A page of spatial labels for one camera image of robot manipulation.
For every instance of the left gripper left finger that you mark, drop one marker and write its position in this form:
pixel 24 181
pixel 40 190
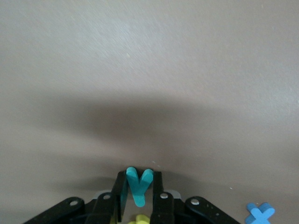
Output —
pixel 102 210

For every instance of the yellow letter s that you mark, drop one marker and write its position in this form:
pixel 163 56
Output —
pixel 140 219

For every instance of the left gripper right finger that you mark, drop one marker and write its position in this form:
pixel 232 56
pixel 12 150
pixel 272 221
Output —
pixel 163 210

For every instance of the brown table cover mat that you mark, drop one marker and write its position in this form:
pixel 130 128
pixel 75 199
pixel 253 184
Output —
pixel 149 70

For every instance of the teal letter y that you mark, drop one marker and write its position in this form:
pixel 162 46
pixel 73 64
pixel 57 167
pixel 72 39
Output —
pixel 139 193

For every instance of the blue letter x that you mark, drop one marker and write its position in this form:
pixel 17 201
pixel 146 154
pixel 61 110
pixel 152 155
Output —
pixel 260 213

